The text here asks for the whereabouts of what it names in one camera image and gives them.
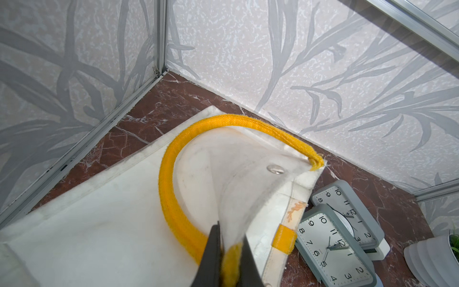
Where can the white pot artificial plant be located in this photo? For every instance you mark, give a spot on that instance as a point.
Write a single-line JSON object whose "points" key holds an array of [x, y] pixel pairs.
{"points": [[434, 262]]}

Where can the green square analog clock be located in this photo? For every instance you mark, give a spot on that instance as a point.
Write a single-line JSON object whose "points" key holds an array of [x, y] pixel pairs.
{"points": [[331, 252]]}

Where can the grey square analog clock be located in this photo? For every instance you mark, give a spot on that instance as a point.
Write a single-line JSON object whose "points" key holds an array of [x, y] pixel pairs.
{"points": [[362, 225]]}

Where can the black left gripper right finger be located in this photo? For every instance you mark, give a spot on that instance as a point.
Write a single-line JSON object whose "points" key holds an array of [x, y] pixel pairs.
{"points": [[249, 275]]}

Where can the white canvas bag yellow handles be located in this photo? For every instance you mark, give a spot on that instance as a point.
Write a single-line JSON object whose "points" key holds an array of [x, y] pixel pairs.
{"points": [[110, 231]]}

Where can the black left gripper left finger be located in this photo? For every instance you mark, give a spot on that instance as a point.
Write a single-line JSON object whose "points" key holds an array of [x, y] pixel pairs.
{"points": [[208, 273]]}

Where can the white digital clock dark screen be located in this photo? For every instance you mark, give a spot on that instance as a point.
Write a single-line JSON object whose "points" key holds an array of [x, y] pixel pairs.
{"points": [[380, 252]]}

